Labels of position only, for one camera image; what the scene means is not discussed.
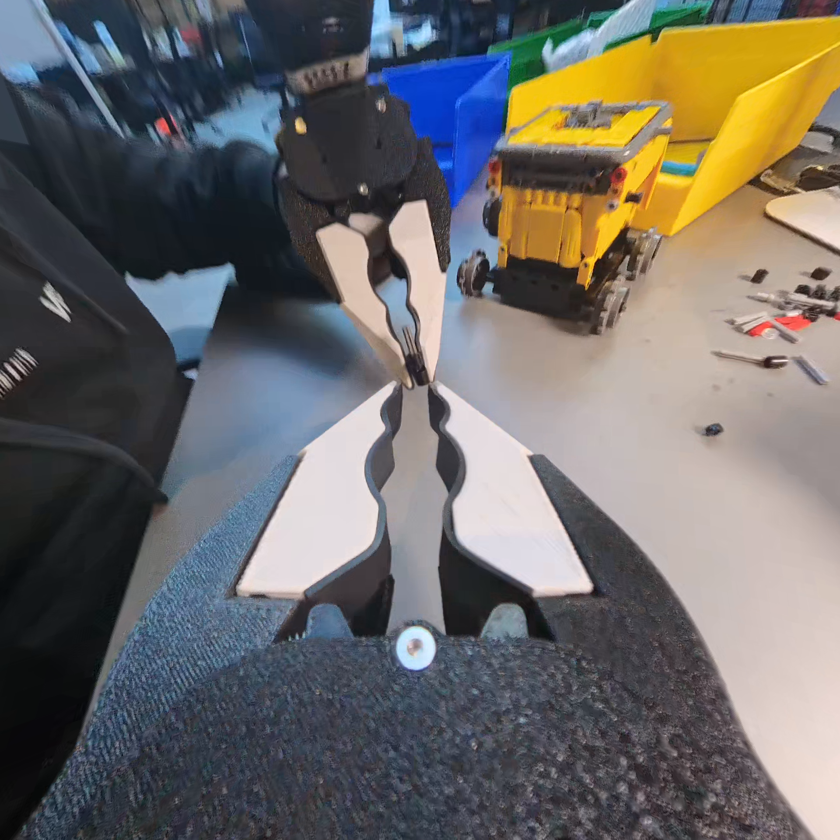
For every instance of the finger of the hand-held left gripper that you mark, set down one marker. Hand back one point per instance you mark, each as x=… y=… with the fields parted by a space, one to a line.
x=423 y=262
x=348 y=269

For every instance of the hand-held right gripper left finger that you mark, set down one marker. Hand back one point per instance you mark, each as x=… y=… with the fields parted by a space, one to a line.
x=315 y=518

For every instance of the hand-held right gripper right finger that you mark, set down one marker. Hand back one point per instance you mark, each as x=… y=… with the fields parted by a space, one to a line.
x=512 y=518

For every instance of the black brick beam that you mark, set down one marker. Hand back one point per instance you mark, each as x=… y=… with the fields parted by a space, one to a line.
x=417 y=367

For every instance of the pale grey desk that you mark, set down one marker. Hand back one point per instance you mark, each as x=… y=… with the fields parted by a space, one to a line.
x=656 y=525

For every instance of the blue storage bin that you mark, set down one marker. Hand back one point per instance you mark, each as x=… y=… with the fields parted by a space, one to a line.
x=459 y=118

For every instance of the yellow brick toy truck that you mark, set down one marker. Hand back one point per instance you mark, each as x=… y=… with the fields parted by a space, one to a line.
x=558 y=216

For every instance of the green storage bin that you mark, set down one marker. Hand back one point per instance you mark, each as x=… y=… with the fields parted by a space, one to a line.
x=525 y=59

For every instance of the small black connector pin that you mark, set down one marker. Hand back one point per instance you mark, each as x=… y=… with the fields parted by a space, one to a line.
x=712 y=430

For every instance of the white plastic bags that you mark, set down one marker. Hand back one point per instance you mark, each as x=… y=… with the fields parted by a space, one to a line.
x=617 y=26

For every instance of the pile of small brick parts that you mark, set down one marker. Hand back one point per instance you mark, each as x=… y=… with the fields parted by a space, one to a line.
x=781 y=321

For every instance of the large yellow storage bin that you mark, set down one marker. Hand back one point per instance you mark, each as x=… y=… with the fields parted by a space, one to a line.
x=754 y=118

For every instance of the white oval board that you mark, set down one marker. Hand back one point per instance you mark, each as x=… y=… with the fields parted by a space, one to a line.
x=810 y=216

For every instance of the white metal post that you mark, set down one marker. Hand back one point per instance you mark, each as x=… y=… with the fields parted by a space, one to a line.
x=79 y=72

